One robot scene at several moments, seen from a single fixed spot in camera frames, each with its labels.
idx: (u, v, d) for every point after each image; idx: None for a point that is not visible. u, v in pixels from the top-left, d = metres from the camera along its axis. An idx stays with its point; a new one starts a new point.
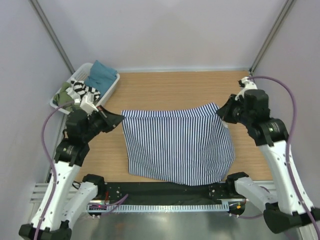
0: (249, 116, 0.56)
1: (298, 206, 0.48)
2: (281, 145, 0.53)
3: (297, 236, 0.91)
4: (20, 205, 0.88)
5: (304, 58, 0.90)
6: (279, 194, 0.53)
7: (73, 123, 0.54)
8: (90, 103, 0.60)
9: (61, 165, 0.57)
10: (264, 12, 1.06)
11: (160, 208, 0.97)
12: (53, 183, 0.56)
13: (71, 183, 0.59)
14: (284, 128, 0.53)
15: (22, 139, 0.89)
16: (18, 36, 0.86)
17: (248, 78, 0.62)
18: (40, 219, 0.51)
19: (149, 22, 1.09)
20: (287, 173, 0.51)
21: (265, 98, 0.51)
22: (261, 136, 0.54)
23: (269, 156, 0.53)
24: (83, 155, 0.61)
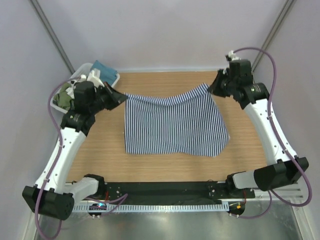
0: (234, 83, 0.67)
1: (283, 155, 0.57)
2: (263, 102, 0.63)
3: (296, 236, 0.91)
4: (20, 205, 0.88)
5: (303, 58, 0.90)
6: (267, 149, 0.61)
7: (80, 89, 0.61)
8: (96, 78, 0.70)
9: (67, 132, 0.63)
10: (264, 13, 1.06)
11: (160, 208, 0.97)
12: (59, 147, 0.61)
13: (76, 148, 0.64)
14: (264, 88, 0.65)
15: (22, 139, 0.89)
16: (18, 36, 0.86)
17: (233, 52, 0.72)
18: (45, 180, 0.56)
19: (149, 22, 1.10)
20: (270, 126, 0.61)
21: (247, 63, 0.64)
22: (245, 97, 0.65)
23: (254, 115, 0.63)
24: (89, 125, 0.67)
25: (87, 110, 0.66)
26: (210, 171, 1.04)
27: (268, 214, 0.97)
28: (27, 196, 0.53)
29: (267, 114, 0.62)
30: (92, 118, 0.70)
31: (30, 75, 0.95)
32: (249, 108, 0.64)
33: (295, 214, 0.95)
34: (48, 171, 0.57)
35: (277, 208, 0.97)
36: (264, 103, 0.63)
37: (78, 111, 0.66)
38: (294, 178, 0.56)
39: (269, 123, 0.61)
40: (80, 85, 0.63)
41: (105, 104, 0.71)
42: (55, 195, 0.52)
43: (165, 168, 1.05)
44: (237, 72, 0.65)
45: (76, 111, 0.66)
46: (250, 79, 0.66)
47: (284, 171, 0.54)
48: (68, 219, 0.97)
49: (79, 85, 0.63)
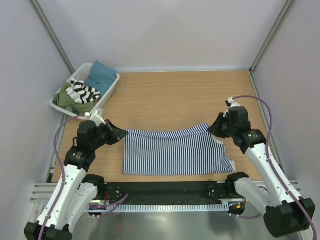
0: (234, 130, 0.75)
1: (287, 196, 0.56)
2: (261, 146, 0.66)
3: (296, 236, 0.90)
4: (21, 205, 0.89)
5: (303, 59, 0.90)
6: (270, 190, 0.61)
7: (83, 129, 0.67)
8: (98, 116, 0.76)
9: (70, 168, 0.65)
10: (264, 13, 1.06)
11: (160, 208, 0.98)
12: (62, 184, 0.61)
13: (77, 186, 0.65)
14: (261, 135, 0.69)
15: (22, 139, 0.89)
16: (18, 36, 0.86)
17: (233, 99, 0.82)
18: (46, 216, 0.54)
19: (149, 22, 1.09)
20: (270, 168, 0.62)
21: (245, 112, 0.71)
22: (244, 143, 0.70)
23: (253, 158, 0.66)
24: (90, 162, 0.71)
25: (89, 148, 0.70)
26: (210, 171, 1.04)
27: None
28: (28, 232, 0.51)
29: (266, 157, 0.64)
30: (94, 155, 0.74)
31: (31, 76, 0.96)
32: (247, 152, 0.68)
33: None
34: (50, 208, 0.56)
35: None
36: (262, 147, 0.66)
37: (80, 149, 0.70)
38: (303, 221, 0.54)
39: (269, 165, 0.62)
40: (82, 125, 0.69)
41: (106, 140, 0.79)
42: (56, 233, 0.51)
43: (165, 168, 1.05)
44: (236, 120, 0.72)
45: (79, 149, 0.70)
46: (248, 126, 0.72)
47: (291, 213, 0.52)
48: None
49: (82, 125, 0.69)
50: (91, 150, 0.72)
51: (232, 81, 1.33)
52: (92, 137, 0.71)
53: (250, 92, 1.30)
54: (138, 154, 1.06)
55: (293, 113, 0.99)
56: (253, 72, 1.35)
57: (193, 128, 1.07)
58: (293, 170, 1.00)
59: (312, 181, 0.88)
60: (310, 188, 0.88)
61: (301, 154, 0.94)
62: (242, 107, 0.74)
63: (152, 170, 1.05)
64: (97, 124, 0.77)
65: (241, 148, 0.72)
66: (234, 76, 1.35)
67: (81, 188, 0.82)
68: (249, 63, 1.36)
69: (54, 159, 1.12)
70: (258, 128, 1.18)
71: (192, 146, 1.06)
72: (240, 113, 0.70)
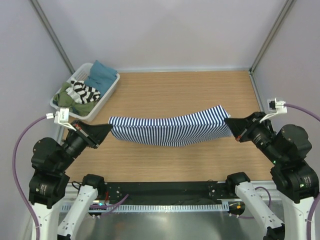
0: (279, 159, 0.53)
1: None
2: (307, 201, 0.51)
3: None
4: (21, 205, 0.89)
5: (304, 59, 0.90)
6: None
7: (40, 160, 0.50)
8: (63, 123, 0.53)
9: (40, 207, 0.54)
10: (264, 13, 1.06)
11: (160, 208, 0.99)
12: (36, 227, 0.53)
13: (56, 218, 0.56)
14: (316, 183, 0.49)
15: (23, 140, 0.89)
16: (18, 37, 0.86)
17: (284, 104, 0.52)
18: None
19: (149, 22, 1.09)
20: (305, 231, 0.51)
21: (307, 148, 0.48)
22: (288, 187, 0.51)
23: (291, 209, 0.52)
24: (62, 189, 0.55)
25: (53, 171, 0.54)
26: (210, 171, 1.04)
27: None
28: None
29: (306, 217, 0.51)
30: (68, 179, 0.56)
31: (30, 76, 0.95)
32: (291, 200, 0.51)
33: None
34: None
35: (277, 208, 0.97)
36: (308, 201, 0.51)
37: (45, 178, 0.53)
38: None
39: (305, 226, 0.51)
40: (35, 150, 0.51)
41: (78, 149, 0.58)
42: None
43: (165, 168, 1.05)
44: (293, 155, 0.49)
45: (45, 177, 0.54)
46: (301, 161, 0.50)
47: None
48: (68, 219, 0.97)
49: (35, 151, 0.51)
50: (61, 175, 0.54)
51: (232, 81, 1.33)
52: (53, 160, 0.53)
53: (250, 92, 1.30)
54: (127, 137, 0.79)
55: (293, 113, 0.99)
56: (253, 72, 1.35)
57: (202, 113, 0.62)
58: None
59: None
60: None
61: None
62: (302, 133, 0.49)
63: (152, 170, 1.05)
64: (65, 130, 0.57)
65: (278, 183, 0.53)
66: (234, 76, 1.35)
67: (80, 194, 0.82)
68: (249, 63, 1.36)
69: None
70: None
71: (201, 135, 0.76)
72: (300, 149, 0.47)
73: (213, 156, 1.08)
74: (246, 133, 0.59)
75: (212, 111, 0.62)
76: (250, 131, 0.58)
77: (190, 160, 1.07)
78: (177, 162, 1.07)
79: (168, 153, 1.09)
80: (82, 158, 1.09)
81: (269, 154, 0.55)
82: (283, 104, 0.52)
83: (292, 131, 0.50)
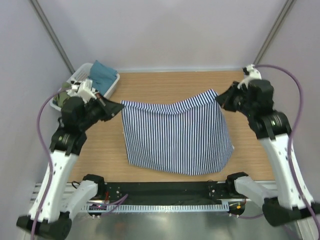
0: (251, 109, 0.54)
1: (299, 200, 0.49)
2: (282, 138, 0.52)
3: (296, 236, 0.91)
4: (20, 205, 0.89)
5: (304, 59, 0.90)
6: (279, 187, 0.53)
7: (69, 110, 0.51)
8: (87, 89, 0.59)
9: (58, 154, 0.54)
10: (264, 13, 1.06)
11: (160, 208, 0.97)
12: (49, 174, 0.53)
13: (68, 172, 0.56)
14: (286, 121, 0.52)
15: (23, 139, 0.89)
16: (18, 37, 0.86)
17: (253, 66, 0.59)
18: (37, 210, 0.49)
19: (149, 22, 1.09)
20: (288, 167, 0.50)
21: (271, 89, 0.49)
22: (263, 130, 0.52)
23: (270, 150, 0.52)
24: (80, 144, 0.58)
25: (77, 128, 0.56)
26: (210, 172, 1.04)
27: None
28: (22, 226, 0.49)
29: (286, 153, 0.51)
30: (85, 137, 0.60)
31: (30, 76, 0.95)
32: (266, 141, 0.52)
33: None
34: (40, 200, 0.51)
35: None
36: (283, 138, 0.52)
37: (68, 132, 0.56)
38: None
39: (288, 163, 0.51)
40: (68, 102, 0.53)
41: (97, 118, 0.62)
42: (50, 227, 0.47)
43: None
44: (257, 98, 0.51)
45: (67, 131, 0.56)
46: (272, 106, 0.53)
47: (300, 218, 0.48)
48: None
49: (68, 102, 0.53)
50: (82, 131, 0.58)
51: (232, 81, 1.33)
52: (79, 115, 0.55)
53: None
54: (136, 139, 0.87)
55: (293, 113, 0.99)
56: None
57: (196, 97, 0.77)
58: None
59: (313, 182, 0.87)
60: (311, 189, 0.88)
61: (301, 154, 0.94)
62: (266, 80, 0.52)
63: (152, 170, 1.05)
64: (86, 100, 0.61)
65: (256, 134, 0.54)
66: (234, 76, 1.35)
67: (81, 185, 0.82)
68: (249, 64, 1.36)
69: None
70: None
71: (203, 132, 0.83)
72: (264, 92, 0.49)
73: None
74: (227, 100, 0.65)
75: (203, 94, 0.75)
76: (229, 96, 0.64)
77: None
78: None
79: None
80: (83, 158, 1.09)
81: (244, 111, 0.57)
82: (253, 66, 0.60)
83: (258, 80, 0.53)
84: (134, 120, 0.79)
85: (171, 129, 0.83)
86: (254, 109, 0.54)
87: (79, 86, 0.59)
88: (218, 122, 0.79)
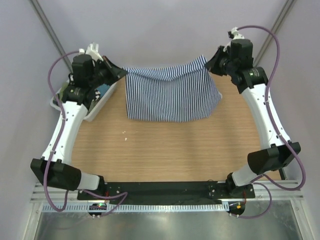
0: (233, 65, 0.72)
1: (277, 139, 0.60)
2: (261, 87, 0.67)
3: (296, 236, 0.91)
4: (20, 205, 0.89)
5: (304, 58, 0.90)
6: (260, 134, 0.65)
7: (78, 64, 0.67)
8: (94, 51, 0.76)
9: (70, 105, 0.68)
10: (264, 13, 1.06)
11: (160, 208, 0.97)
12: (63, 120, 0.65)
13: (78, 124, 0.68)
14: (262, 72, 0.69)
15: (23, 139, 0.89)
16: (19, 37, 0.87)
17: (237, 29, 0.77)
18: (51, 151, 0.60)
19: (149, 22, 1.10)
20: (266, 111, 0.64)
21: (249, 46, 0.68)
22: (243, 81, 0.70)
23: (250, 98, 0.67)
24: (89, 98, 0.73)
25: (87, 84, 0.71)
26: (210, 172, 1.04)
27: (268, 214, 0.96)
28: (37, 168, 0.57)
29: (264, 100, 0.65)
30: (94, 93, 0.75)
31: (31, 75, 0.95)
32: (246, 89, 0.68)
33: (295, 214, 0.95)
34: (54, 143, 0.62)
35: (277, 208, 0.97)
36: (261, 87, 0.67)
37: (78, 86, 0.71)
38: (285, 162, 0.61)
39: (266, 107, 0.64)
40: (77, 58, 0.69)
41: (105, 78, 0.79)
42: (64, 167, 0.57)
43: (165, 168, 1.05)
44: (238, 54, 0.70)
45: (77, 86, 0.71)
46: (250, 63, 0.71)
47: (277, 155, 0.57)
48: (68, 219, 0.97)
49: (75, 58, 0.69)
50: (90, 87, 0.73)
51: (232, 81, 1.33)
52: (87, 72, 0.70)
53: None
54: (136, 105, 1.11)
55: (293, 113, 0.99)
56: None
57: (190, 64, 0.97)
58: (293, 170, 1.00)
59: (313, 181, 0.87)
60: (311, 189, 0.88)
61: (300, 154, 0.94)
62: (247, 39, 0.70)
63: (152, 170, 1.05)
64: (95, 60, 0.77)
65: (238, 86, 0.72)
66: None
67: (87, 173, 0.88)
68: None
69: None
70: None
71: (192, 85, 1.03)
72: (243, 46, 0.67)
73: (213, 156, 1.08)
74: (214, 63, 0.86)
75: (198, 59, 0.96)
76: (215, 59, 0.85)
77: (191, 160, 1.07)
78: (177, 162, 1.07)
79: (168, 153, 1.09)
80: (82, 157, 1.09)
81: (227, 68, 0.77)
82: (236, 29, 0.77)
83: (241, 40, 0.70)
84: (136, 85, 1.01)
85: (166, 88, 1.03)
86: (235, 65, 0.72)
87: (87, 48, 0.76)
88: (204, 79, 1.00)
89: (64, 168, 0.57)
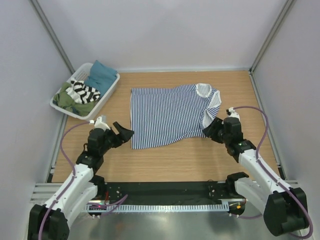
0: (227, 139, 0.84)
1: (277, 187, 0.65)
2: (250, 151, 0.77)
3: (297, 236, 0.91)
4: (20, 205, 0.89)
5: (304, 59, 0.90)
6: (263, 186, 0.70)
7: (93, 138, 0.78)
8: (101, 123, 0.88)
9: (83, 167, 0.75)
10: (264, 13, 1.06)
11: (160, 208, 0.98)
12: (72, 177, 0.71)
13: (82, 185, 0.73)
14: (250, 143, 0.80)
15: (22, 139, 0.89)
16: (18, 37, 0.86)
17: (233, 109, 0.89)
18: (54, 200, 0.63)
19: (149, 22, 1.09)
20: (260, 167, 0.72)
21: (238, 124, 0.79)
22: (235, 152, 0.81)
23: (246, 162, 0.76)
24: (98, 165, 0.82)
25: (98, 153, 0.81)
26: (210, 171, 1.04)
27: None
28: (35, 215, 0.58)
29: (255, 159, 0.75)
30: (102, 160, 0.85)
31: (30, 76, 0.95)
32: (240, 156, 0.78)
33: None
34: (59, 194, 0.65)
35: None
36: (250, 152, 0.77)
37: (90, 153, 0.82)
38: (301, 216, 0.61)
39: (258, 164, 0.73)
40: (92, 133, 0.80)
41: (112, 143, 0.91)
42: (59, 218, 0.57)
43: (165, 168, 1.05)
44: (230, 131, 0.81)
45: (89, 153, 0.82)
46: (241, 137, 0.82)
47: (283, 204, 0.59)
48: None
49: (92, 134, 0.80)
50: (100, 155, 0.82)
51: (232, 81, 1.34)
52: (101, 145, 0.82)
53: (250, 92, 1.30)
54: (142, 95, 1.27)
55: (293, 113, 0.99)
56: (253, 72, 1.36)
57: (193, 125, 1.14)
58: (293, 170, 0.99)
59: (312, 182, 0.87)
60: (310, 189, 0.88)
61: (300, 154, 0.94)
62: (236, 118, 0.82)
63: (151, 170, 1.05)
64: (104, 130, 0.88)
65: (234, 155, 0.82)
66: (234, 76, 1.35)
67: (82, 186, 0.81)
68: (249, 64, 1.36)
69: (54, 159, 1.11)
70: (258, 127, 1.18)
71: (194, 119, 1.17)
72: (233, 125, 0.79)
73: (213, 156, 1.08)
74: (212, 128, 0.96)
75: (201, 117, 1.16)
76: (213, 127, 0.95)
77: (191, 161, 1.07)
78: (177, 162, 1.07)
79: (168, 153, 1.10)
80: None
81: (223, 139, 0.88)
82: (233, 110, 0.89)
83: (231, 118, 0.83)
84: None
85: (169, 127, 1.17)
86: (229, 139, 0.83)
87: (97, 120, 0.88)
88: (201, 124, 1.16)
89: (59, 217, 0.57)
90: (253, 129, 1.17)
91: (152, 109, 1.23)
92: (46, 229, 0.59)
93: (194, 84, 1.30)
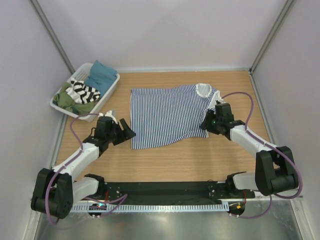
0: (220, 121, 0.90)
1: (264, 147, 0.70)
2: (239, 126, 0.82)
3: (297, 236, 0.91)
4: (20, 205, 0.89)
5: (303, 58, 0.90)
6: (252, 151, 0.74)
7: (103, 121, 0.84)
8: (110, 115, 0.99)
9: (90, 145, 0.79)
10: (264, 13, 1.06)
11: (160, 208, 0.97)
12: (80, 150, 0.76)
13: (87, 161, 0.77)
14: (240, 121, 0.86)
15: (22, 139, 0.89)
16: (18, 37, 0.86)
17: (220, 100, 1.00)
18: (63, 166, 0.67)
19: (149, 22, 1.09)
20: (248, 135, 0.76)
21: (227, 105, 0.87)
22: (227, 131, 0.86)
23: (237, 136, 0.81)
24: (104, 147, 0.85)
25: (104, 136, 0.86)
26: (210, 171, 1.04)
27: (268, 214, 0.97)
28: (42, 177, 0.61)
29: (244, 130, 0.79)
30: (107, 145, 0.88)
31: (30, 76, 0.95)
32: (231, 132, 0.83)
33: (295, 214, 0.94)
34: (67, 162, 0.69)
35: (277, 208, 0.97)
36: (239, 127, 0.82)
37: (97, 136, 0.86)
38: (289, 171, 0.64)
39: (247, 134, 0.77)
40: (102, 117, 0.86)
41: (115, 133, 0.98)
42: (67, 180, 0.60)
43: (165, 169, 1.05)
44: (220, 113, 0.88)
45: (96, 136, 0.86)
46: (231, 118, 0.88)
47: (270, 158, 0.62)
48: (68, 219, 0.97)
49: (102, 118, 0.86)
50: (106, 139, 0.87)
51: (232, 81, 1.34)
52: (108, 130, 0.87)
53: (250, 92, 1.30)
54: (142, 95, 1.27)
55: (293, 113, 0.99)
56: (253, 72, 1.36)
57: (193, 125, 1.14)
58: None
59: (311, 181, 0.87)
60: (310, 189, 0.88)
61: (299, 154, 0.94)
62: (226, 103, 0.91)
63: (151, 170, 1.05)
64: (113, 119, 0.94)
65: (226, 135, 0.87)
66: (233, 76, 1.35)
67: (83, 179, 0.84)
68: (249, 64, 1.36)
69: (54, 159, 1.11)
70: (258, 127, 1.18)
71: (194, 119, 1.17)
72: (223, 106, 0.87)
73: (213, 156, 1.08)
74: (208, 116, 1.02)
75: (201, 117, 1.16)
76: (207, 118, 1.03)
77: (190, 160, 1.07)
78: (177, 162, 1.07)
79: (168, 153, 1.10)
80: None
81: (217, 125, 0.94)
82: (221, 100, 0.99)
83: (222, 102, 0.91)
84: None
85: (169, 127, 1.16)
86: (220, 121, 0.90)
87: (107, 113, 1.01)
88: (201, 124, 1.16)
89: (67, 179, 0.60)
90: (252, 128, 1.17)
91: (152, 109, 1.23)
92: (52, 195, 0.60)
93: (194, 84, 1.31)
